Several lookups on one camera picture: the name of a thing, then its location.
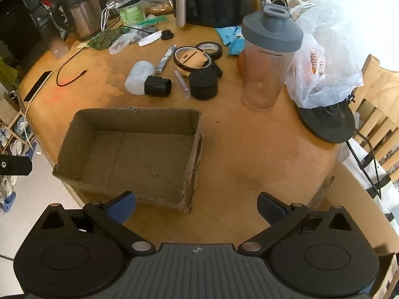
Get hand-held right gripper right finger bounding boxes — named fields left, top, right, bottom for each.
left=238, top=192, right=359, bottom=256

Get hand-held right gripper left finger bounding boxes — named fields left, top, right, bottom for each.
left=34, top=191, right=156, bottom=256

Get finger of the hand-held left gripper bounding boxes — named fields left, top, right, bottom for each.
left=0, top=158, right=33, bottom=175

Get cardboard box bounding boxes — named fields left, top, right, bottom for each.
left=52, top=107, right=204, bottom=214

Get white plastic bottle black cap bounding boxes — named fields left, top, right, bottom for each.
left=125, top=61, right=173, bottom=98

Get clear plastic tube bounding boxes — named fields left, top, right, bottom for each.
left=174, top=70, right=192, bottom=100

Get black round jar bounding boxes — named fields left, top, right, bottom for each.
left=189, top=69, right=219, bottom=101

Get beige plastic piece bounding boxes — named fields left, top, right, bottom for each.
left=180, top=51, right=210, bottom=77

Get black tape roll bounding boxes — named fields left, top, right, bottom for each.
left=195, top=41, right=223, bottom=61

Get blue slipper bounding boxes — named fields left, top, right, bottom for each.
left=0, top=191, right=17, bottom=214

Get shoe rack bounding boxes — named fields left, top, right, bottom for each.
left=0, top=90, right=35, bottom=157

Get black phone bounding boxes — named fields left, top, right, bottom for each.
left=23, top=70, right=54, bottom=103

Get black round appliance base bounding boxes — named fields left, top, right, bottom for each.
left=299, top=99, right=356, bottom=144

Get dark translucent tumbler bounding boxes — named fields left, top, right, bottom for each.
left=37, top=15, right=69, bottom=59

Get clear shaker bottle grey lid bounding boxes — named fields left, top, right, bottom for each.
left=241, top=2, right=304, bottom=109

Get wooden chair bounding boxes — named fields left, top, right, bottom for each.
left=348, top=54, right=399, bottom=182

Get patterned stick packet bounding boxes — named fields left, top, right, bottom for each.
left=155, top=45, right=176, bottom=74

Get green mesh bag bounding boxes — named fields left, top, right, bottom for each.
left=88, top=26, right=131, bottom=51

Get clear plastic bag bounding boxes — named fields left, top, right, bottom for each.
left=108, top=33, right=138, bottom=55

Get blue wet wipes packet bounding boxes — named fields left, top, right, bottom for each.
left=227, top=38, right=245, bottom=57
left=216, top=26, right=244, bottom=45

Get white plastic bag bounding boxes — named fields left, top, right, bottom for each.
left=285, top=0, right=364, bottom=108

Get steel electric kettle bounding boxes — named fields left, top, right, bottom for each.
left=52, top=0, right=104, bottom=40

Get white band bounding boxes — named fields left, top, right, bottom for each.
left=138, top=32, right=163, bottom=47

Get green plastic strip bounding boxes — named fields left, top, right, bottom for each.
left=136, top=15, right=168, bottom=27

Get green canister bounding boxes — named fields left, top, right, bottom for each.
left=118, top=1, right=147, bottom=26

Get bag of bread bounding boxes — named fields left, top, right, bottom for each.
left=144, top=0, right=174, bottom=15

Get black air fryer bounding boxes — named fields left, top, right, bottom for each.
left=168, top=0, right=257, bottom=29

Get thin black cable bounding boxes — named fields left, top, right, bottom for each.
left=56, top=59, right=90, bottom=87

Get black power cable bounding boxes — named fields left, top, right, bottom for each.
left=345, top=95, right=383, bottom=199

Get white bag black straps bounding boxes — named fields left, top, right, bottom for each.
left=339, top=136, right=399, bottom=225

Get white cable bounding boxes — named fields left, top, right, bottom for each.
left=100, top=0, right=123, bottom=32

